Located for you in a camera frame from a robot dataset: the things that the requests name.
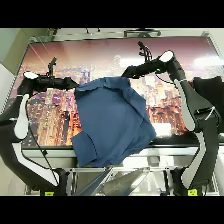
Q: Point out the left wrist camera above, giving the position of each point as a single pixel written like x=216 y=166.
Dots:
x=52 y=68

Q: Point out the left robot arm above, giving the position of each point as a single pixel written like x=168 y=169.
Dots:
x=13 y=143

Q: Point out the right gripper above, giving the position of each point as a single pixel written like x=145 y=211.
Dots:
x=133 y=72

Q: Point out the silver frame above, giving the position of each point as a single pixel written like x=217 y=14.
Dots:
x=133 y=181

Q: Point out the blue shirt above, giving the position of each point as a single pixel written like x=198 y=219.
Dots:
x=111 y=123

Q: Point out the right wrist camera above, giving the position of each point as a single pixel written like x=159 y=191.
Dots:
x=144 y=51

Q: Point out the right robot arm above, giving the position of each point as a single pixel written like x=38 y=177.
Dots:
x=196 y=110

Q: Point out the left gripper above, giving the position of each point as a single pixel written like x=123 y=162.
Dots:
x=70 y=84

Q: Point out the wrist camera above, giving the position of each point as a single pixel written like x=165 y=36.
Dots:
x=52 y=68
x=144 y=51

